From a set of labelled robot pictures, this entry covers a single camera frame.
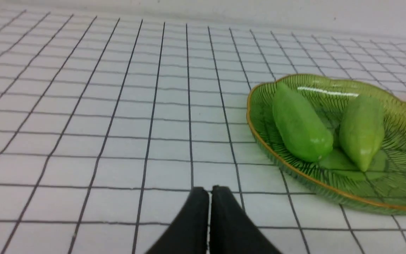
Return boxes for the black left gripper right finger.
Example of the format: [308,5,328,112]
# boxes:
[210,185,281,254]

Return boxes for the green glass plate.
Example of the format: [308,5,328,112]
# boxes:
[246,74,406,215]

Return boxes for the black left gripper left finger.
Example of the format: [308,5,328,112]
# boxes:
[147,187,209,254]

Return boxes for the green cucumber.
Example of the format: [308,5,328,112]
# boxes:
[338,94,385,172]
[272,82,334,163]

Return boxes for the white grid tablecloth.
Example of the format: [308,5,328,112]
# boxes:
[0,5,406,254]

